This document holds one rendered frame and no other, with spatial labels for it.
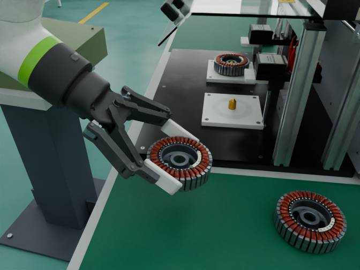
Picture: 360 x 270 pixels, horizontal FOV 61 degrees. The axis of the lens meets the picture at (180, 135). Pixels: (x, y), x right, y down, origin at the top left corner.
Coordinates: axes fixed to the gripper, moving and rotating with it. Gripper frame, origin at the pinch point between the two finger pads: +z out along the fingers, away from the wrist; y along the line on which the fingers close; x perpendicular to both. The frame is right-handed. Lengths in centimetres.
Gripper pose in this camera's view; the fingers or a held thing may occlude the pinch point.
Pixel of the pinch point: (178, 159)
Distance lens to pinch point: 53.1
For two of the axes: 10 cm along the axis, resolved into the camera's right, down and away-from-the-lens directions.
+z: 8.0, 5.8, 1.4
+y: -2.7, 5.6, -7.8
